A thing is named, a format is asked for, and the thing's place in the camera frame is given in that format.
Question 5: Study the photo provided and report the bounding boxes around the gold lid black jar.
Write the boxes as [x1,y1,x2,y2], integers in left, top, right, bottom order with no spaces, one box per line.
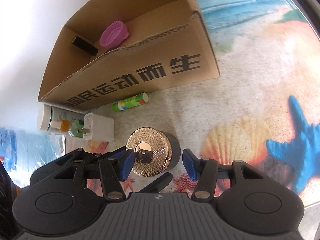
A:
[126,127,181,177]

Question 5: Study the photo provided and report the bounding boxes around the green dropper bottle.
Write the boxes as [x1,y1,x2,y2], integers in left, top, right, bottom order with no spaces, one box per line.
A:
[50,119,84,138]

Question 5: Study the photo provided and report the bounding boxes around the white power adapter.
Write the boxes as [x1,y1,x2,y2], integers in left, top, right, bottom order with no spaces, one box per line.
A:
[78,113,114,142]

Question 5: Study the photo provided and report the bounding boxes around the white supplement bottle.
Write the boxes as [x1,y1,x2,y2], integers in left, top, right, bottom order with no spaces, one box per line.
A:
[37,104,84,134]

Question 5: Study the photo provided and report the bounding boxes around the green lip balm stick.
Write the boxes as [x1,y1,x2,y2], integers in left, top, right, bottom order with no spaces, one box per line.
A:
[112,92,149,112]

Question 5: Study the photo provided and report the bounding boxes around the black cylindrical tube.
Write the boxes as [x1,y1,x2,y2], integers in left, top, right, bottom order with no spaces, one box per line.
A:
[72,36,99,56]

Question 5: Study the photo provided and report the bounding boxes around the pink plastic lid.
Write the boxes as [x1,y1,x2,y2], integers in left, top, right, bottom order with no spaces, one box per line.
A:
[99,21,129,50]

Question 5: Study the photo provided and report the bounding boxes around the blue water jug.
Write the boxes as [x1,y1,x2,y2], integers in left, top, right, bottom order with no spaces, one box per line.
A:
[1,127,65,187]

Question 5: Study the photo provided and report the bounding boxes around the brown cardboard box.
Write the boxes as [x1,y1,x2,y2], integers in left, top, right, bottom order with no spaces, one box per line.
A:
[38,0,220,111]

